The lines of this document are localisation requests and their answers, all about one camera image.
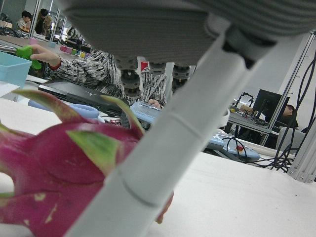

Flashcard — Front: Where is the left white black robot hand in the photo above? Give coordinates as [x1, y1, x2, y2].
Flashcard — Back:
[61, 0, 316, 237]

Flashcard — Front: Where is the pink green dragon fruit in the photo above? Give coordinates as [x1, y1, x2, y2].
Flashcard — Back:
[0, 89, 175, 237]

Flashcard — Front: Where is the person in patterned sweater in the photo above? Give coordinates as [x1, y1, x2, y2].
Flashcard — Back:
[31, 44, 168, 109]

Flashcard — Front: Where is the light blue teach pendant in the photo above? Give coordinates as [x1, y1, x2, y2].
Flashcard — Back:
[130, 100, 164, 129]

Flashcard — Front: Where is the black laptop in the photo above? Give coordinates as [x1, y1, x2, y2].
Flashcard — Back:
[38, 80, 131, 119]

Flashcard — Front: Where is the person in brown jacket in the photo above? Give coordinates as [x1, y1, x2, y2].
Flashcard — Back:
[34, 8, 53, 36]

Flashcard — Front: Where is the person in light shirt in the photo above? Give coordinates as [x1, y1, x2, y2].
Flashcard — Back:
[16, 10, 33, 32]

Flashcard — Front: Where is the cluttered grey desk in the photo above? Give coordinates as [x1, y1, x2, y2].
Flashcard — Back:
[228, 92, 274, 135]

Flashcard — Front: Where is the black monitor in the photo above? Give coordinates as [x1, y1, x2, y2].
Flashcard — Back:
[252, 89, 291, 124]

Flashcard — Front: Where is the light blue plastic bin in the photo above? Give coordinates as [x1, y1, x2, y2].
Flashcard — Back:
[0, 51, 33, 89]

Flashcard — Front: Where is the teach pendant with red button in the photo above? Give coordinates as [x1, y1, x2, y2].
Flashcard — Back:
[204, 134, 261, 163]

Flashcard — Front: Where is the seated person in black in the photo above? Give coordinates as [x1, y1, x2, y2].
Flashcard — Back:
[278, 104, 299, 129]

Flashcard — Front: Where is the grey chair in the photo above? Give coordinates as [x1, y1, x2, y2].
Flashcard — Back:
[276, 126, 307, 152]

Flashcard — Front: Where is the green handled tool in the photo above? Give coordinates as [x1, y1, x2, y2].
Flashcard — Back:
[15, 45, 42, 70]

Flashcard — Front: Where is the thin aluminium frame post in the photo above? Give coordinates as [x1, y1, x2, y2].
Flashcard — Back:
[268, 32, 316, 129]

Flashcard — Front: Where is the black cable bundle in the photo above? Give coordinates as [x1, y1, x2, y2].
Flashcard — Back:
[222, 137, 301, 171]

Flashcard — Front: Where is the thick aluminium frame post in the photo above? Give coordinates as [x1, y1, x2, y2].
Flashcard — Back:
[288, 32, 316, 183]

